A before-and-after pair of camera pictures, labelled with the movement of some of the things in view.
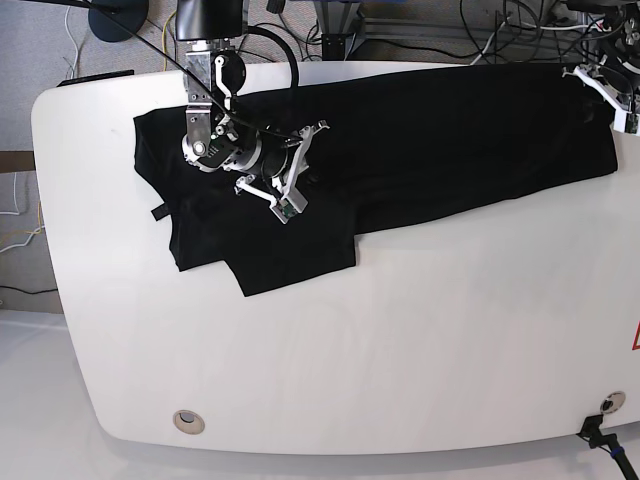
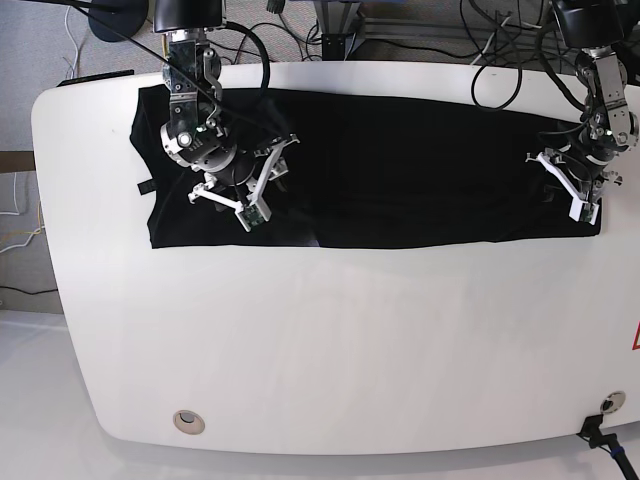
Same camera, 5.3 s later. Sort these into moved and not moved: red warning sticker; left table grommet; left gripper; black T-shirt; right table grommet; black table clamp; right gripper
Moved: left gripper; right gripper; black T-shirt
Not moved: red warning sticker; right table grommet; black table clamp; left table grommet
